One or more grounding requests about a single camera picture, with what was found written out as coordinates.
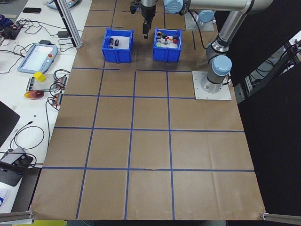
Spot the black looped cable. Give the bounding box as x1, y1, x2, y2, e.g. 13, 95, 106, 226
13, 121, 46, 152

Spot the white square base plate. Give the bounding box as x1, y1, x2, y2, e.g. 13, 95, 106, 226
184, 12, 218, 32
192, 70, 232, 101

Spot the metal V-shaped frame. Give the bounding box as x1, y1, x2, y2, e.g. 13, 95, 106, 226
235, 36, 301, 105

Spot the black stand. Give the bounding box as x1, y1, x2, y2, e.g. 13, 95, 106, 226
0, 162, 24, 188

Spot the white box blue print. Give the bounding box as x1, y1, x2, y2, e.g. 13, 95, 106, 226
0, 187, 12, 208

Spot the yellow cube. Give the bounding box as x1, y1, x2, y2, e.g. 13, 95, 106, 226
32, 72, 46, 83

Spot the blue bin with black parts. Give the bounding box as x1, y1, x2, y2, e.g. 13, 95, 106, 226
101, 27, 135, 64

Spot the grey hub box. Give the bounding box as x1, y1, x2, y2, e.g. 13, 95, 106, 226
0, 146, 34, 168

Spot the grey orange cable adapter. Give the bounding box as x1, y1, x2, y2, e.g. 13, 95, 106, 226
57, 75, 69, 88
50, 92, 63, 107

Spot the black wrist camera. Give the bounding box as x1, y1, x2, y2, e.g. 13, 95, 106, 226
129, 0, 142, 14

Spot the light blue teach pendant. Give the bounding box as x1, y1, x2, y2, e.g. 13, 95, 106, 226
46, 0, 82, 10
17, 43, 58, 74

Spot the aluminium profile post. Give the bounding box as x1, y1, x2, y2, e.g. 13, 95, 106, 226
53, 0, 83, 49

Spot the white side table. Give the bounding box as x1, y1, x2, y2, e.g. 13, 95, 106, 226
0, 0, 93, 214

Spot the grey flat device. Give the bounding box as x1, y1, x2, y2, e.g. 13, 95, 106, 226
25, 76, 51, 92

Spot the black electronics board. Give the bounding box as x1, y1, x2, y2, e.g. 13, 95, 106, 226
1, 23, 24, 40

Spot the red round disc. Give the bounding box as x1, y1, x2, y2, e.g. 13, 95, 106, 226
24, 91, 45, 100

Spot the long black cable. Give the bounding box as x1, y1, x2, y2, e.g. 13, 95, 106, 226
45, 68, 71, 143

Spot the blue bin with push buttons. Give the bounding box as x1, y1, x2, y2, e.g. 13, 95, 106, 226
152, 27, 183, 63

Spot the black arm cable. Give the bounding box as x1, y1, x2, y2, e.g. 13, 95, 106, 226
187, 9, 210, 50

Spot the aluminium profile bar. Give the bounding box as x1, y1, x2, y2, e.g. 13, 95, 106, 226
0, 210, 35, 225
260, 211, 301, 226

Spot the yellow green sheet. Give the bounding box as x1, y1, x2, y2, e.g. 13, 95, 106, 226
11, 219, 68, 226

